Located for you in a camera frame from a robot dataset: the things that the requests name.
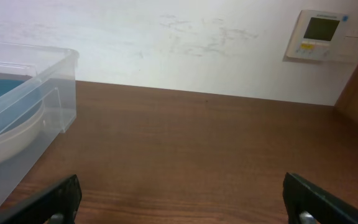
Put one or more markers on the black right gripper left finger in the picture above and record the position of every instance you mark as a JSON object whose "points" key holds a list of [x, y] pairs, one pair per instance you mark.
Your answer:
{"points": [[58, 203]]}

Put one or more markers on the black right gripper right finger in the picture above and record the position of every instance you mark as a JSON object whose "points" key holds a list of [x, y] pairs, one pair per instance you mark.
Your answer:
{"points": [[305, 202]]}

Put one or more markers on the cream plastic bowl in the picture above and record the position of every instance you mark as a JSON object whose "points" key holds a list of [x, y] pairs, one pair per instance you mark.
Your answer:
{"points": [[17, 139]]}

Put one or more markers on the blue plastic bowl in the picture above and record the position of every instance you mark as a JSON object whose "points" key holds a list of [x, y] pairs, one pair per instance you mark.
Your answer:
{"points": [[16, 108]]}

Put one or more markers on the clear plastic storage bin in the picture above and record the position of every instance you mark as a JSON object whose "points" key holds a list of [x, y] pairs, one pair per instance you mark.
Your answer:
{"points": [[51, 70]]}

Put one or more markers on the white wall thermostat panel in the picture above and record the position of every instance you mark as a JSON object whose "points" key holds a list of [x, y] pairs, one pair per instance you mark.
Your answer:
{"points": [[323, 36]]}

